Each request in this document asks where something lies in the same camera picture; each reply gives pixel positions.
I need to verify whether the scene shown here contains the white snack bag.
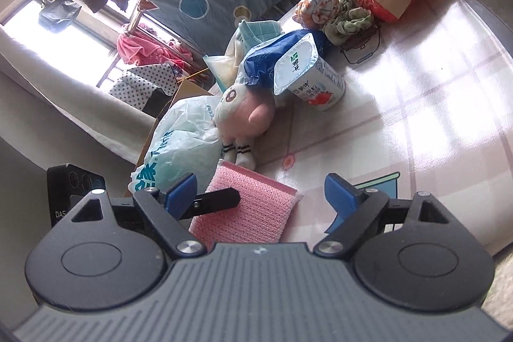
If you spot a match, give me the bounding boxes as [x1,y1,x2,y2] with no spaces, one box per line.
[203,55,242,92]

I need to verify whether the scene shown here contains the polka dot cloth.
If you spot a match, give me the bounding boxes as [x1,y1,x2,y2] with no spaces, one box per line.
[109,63,178,110]

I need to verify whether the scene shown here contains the pink hanging garment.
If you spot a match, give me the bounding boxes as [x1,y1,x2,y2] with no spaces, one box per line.
[116,25,197,72]

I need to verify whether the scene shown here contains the pink sponge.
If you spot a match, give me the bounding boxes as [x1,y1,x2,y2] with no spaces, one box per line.
[189,160,302,248]

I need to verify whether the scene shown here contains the green scrunchie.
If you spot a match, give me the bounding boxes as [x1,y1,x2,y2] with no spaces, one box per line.
[323,0,375,46]

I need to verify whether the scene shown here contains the orange striped towel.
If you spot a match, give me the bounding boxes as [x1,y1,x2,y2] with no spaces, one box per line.
[292,0,340,29]

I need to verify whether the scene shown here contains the pink plush doll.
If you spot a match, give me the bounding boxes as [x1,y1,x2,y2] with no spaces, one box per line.
[214,83,276,170]

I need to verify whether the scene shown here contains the blue mask package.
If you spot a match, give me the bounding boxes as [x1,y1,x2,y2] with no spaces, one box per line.
[235,29,331,89]

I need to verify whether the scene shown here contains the teal towel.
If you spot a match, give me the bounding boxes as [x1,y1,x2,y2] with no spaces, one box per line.
[235,20,282,54]

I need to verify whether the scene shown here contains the white plastic shopping bag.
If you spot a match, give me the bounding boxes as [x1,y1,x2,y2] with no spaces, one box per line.
[129,95,223,196]

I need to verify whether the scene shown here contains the yogurt cup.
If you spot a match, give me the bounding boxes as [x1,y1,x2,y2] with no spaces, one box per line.
[273,33,345,111]

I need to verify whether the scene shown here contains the brown cardboard box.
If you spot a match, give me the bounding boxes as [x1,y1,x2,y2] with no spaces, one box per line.
[123,79,213,199]

